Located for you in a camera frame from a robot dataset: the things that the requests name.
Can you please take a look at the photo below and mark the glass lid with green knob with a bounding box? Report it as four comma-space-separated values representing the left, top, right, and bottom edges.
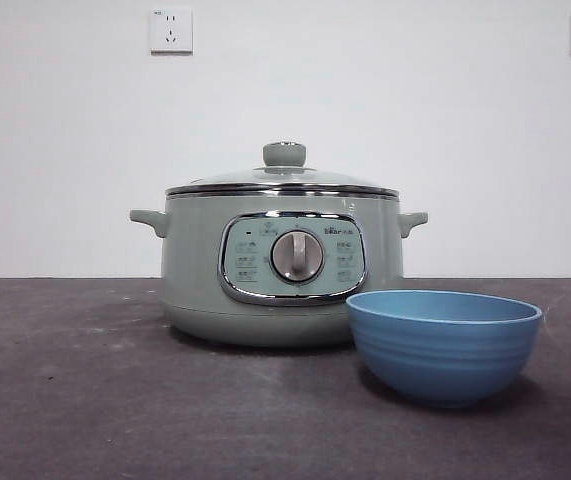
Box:
165, 141, 399, 198

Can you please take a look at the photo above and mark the pale green electric steamer pot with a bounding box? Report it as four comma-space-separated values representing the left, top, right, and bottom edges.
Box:
129, 185, 429, 349

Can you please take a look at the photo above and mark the blue bowl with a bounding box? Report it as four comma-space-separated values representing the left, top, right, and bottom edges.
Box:
345, 289, 546, 409

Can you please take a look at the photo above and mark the white wall socket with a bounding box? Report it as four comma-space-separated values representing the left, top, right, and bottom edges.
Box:
150, 8, 195, 56

